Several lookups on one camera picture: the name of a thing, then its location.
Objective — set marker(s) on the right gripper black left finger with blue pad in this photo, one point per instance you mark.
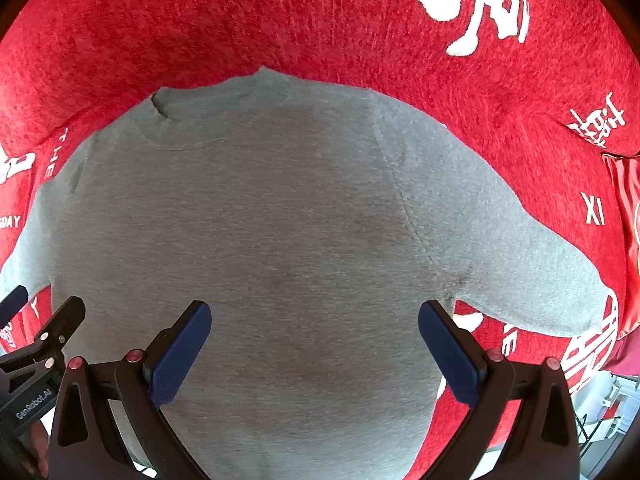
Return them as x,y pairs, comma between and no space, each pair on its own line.
86,442

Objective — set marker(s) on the red blanket white characters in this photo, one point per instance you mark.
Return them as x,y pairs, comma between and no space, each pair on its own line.
536,88

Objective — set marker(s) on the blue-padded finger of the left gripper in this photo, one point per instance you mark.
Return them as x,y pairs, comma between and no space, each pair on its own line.
12,303

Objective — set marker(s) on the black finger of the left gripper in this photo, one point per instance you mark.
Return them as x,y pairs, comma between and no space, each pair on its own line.
62,325

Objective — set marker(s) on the person's left hand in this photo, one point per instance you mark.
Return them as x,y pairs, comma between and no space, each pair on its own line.
36,442

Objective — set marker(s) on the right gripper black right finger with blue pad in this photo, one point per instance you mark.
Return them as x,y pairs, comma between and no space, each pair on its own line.
542,442

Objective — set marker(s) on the red satin pillow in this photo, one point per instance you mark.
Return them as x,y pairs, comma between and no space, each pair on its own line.
624,173

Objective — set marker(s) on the grey knit sweater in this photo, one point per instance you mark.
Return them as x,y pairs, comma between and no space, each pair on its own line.
314,219

